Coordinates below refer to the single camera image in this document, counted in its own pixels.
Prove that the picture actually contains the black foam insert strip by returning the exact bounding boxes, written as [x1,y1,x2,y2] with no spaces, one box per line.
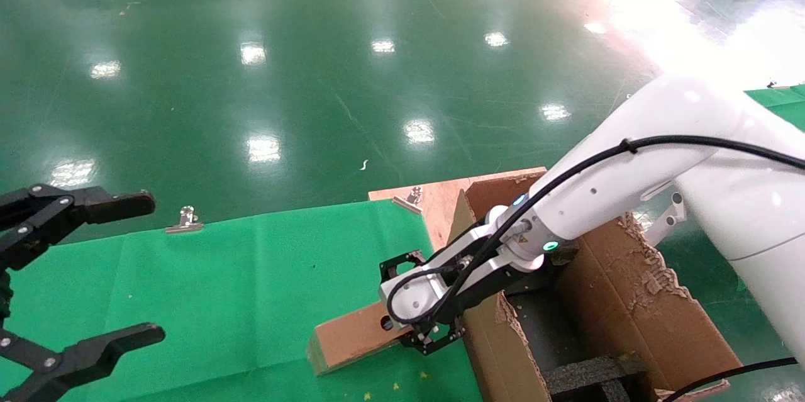
[542,355,648,402]

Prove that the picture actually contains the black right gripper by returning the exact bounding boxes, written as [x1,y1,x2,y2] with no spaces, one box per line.
[379,250,543,356]

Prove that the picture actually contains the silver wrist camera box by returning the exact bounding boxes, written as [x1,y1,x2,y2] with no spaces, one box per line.
[377,265,455,328]

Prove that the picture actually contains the white table leg bracket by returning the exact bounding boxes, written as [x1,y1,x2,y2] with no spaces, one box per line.
[641,191,687,247]

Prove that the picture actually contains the large open cardboard carton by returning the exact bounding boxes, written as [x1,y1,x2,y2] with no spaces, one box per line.
[440,174,744,402]

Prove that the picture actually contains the large green tablecloth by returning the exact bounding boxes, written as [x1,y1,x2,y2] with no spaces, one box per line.
[0,199,482,402]

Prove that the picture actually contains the small brown cardboard box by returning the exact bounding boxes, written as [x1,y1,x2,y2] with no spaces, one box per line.
[307,298,455,376]

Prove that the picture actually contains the black camera cable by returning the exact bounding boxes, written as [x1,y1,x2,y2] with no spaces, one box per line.
[386,136,805,327]

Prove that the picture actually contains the green tablecloth with hanging corner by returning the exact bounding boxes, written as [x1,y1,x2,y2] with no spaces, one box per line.
[744,84,805,108]

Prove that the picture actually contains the thin black cable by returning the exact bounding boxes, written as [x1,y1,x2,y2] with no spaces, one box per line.
[660,357,799,402]

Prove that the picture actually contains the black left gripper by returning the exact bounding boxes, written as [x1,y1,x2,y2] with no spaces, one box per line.
[0,184,166,402]

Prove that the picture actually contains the silver camera mounting bracket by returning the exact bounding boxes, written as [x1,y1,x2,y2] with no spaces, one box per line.
[431,221,523,277]

